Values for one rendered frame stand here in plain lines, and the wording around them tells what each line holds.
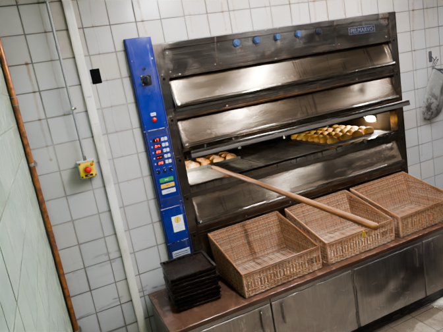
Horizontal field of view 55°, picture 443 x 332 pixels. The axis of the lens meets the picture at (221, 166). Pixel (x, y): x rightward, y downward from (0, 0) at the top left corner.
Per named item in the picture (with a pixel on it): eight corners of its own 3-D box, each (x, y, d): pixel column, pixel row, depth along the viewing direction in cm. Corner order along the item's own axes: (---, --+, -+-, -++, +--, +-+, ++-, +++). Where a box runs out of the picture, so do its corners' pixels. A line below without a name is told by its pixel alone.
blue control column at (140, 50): (134, 265, 466) (88, 67, 422) (147, 260, 472) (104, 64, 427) (191, 360, 290) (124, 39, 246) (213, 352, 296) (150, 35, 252)
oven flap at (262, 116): (183, 148, 271) (175, 119, 273) (395, 99, 335) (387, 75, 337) (184, 147, 267) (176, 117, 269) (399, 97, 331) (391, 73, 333)
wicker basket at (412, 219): (351, 221, 331) (347, 188, 325) (404, 202, 352) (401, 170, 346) (401, 239, 287) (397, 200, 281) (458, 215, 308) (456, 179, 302)
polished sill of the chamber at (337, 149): (188, 192, 283) (186, 186, 282) (393, 135, 347) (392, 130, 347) (190, 193, 278) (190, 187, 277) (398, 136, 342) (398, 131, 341)
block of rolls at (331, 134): (289, 139, 390) (288, 133, 388) (331, 128, 407) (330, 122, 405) (330, 144, 334) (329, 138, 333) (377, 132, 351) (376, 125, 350)
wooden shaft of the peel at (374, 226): (380, 230, 165) (380, 222, 164) (374, 232, 164) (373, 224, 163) (215, 168, 321) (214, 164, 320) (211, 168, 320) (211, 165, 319)
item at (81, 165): (79, 178, 249) (75, 161, 247) (97, 174, 253) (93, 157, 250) (80, 180, 242) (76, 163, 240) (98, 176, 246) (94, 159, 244)
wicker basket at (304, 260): (212, 271, 288) (205, 232, 283) (282, 245, 309) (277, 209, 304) (245, 300, 244) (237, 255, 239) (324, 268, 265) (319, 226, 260)
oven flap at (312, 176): (198, 225, 282) (189, 195, 284) (401, 162, 346) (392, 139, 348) (200, 224, 278) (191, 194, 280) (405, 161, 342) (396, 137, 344)
